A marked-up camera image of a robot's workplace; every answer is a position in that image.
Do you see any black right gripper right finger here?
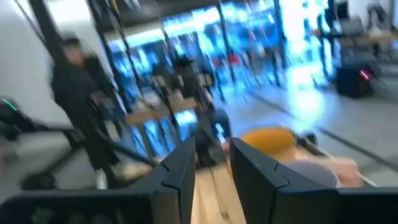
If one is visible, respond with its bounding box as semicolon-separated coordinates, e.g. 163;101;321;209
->
229;137;340;224

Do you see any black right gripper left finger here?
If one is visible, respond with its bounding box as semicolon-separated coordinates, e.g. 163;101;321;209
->
129;136;197;224

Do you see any yellow ceramic mug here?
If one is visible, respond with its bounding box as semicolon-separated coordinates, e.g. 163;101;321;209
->
239;125;297;163

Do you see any grey faceted mug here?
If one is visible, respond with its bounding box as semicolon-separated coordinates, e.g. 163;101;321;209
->
285;158;341;189

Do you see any person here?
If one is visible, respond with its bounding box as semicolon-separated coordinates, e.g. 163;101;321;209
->
49;32;127;175

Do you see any black case with pink light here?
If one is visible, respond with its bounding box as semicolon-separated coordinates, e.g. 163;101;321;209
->
336;59;384;98

